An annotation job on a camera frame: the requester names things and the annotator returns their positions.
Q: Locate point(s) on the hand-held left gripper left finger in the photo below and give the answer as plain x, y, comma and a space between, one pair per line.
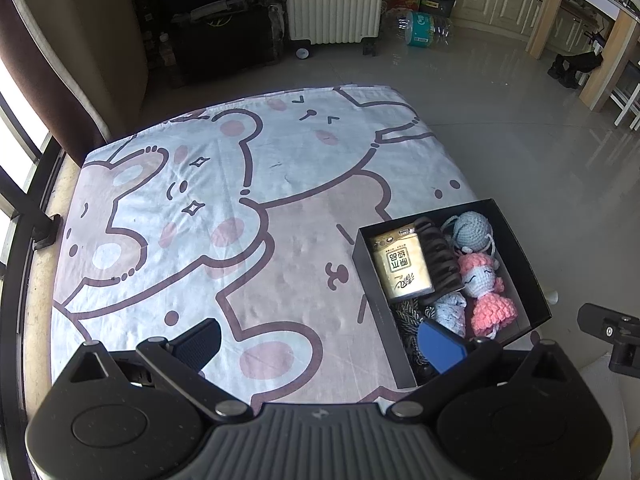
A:
200, 345

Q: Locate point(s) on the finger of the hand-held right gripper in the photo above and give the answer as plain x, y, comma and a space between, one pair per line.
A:
607, 321

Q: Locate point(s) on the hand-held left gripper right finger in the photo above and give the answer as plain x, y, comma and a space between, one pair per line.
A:
441, 347

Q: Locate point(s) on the light blue yarn bundle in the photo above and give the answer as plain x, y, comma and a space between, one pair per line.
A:
450, 312

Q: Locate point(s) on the black cardboard box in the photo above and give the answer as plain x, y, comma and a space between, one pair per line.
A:
380, 320

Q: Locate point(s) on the pink crochet doll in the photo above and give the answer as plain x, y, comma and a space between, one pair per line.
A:
487, 295

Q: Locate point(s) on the brown hair claw clip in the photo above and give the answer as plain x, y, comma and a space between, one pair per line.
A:
440, 260

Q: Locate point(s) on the yellow tissue pack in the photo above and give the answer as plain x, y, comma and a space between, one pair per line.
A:
402, 265

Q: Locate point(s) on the grey-blue crochet doll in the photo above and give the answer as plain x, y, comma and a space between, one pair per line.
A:
470, 232

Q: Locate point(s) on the printed cartoon bear blanket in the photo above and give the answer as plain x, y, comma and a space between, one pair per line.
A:
225, 210

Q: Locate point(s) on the white chair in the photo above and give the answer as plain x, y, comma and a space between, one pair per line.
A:
630, 95

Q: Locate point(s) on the black window railing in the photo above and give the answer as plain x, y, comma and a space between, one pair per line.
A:
25, 185

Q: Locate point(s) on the black shoes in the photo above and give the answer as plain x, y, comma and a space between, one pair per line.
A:
575, 67

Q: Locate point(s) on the wooden table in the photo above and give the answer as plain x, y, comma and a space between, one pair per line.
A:
600, 50

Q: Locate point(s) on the small plastic bottle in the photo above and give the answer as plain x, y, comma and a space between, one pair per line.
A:
167, 50

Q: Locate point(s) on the black luggage bag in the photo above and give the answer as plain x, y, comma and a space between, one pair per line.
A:
225, 40

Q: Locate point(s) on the brown curtain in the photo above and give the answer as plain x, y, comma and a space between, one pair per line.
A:
65, 60

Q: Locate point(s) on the pack of plastic bottles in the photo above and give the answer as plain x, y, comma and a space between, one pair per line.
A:
425, 27

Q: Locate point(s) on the black trash bin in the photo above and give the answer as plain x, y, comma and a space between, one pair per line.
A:
438, 1

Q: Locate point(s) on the white ribbed suitcase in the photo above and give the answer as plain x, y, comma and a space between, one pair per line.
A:
332, 2

